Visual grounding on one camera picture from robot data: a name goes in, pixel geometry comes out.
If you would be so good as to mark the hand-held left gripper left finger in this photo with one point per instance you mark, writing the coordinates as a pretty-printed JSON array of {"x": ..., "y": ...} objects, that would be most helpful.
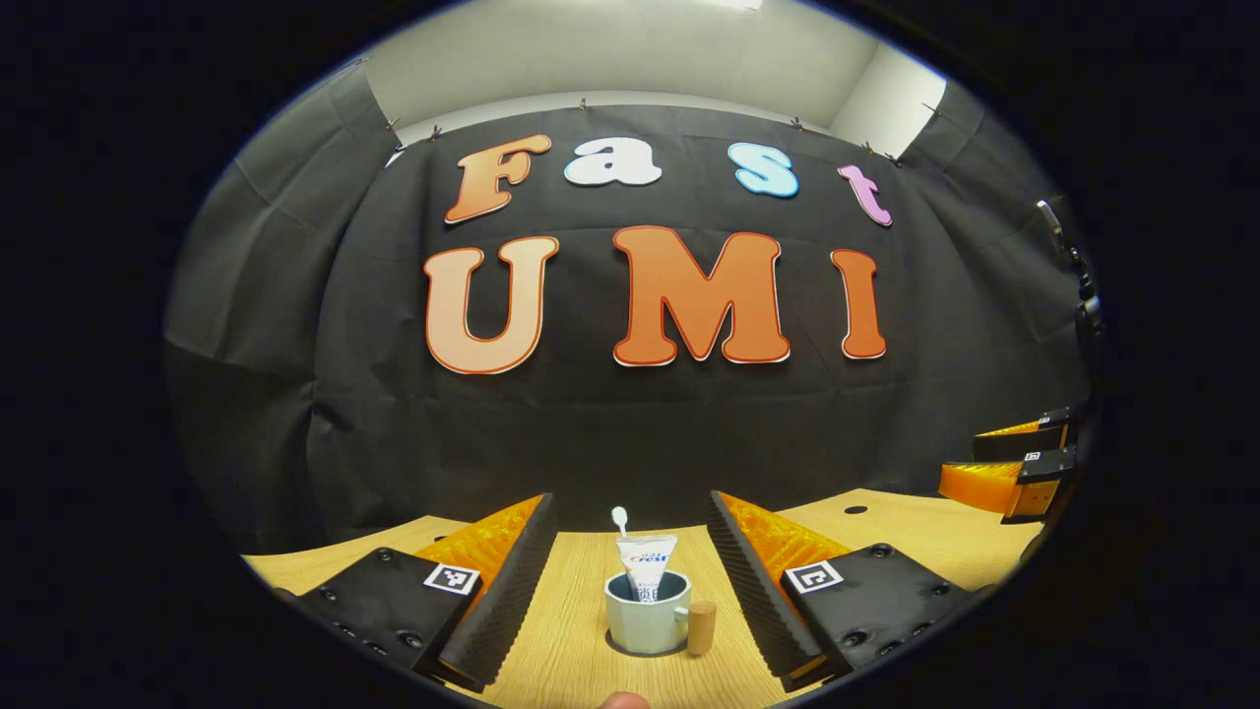
[{"x": 512, "y": 581}]

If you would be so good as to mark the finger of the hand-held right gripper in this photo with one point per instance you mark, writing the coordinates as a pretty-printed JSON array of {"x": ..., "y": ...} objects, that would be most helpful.
[
  {"x": 1019, "y": 443},
  {"x": 984, "y": 483}
]

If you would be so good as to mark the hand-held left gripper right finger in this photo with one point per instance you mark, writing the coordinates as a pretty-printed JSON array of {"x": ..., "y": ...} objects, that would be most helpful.
[{"x": 753, "y": 581}]

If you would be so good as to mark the white toothpaste tube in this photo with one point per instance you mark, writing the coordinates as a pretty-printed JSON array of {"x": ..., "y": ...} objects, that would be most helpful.
[{"x": 647, "y": 561}]

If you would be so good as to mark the light blue cup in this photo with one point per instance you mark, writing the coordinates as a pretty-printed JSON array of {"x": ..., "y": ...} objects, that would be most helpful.
[{"x": 645, "y": 625}]

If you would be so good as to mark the dark brown round coaster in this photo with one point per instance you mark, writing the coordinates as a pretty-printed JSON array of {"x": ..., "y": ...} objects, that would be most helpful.
[{"x": 611, "y": 643}]

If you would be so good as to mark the white toothbrush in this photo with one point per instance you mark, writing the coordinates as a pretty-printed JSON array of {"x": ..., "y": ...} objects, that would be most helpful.
[{"x": 619, "y": 515}]

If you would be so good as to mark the wooden desktop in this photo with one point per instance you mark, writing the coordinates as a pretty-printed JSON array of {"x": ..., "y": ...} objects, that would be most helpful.
[{"x": 561, "y": 615}]

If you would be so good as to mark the black backdrop cloth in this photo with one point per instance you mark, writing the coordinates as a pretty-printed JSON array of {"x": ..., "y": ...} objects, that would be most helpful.
[{"x": 591, "y": 433}]

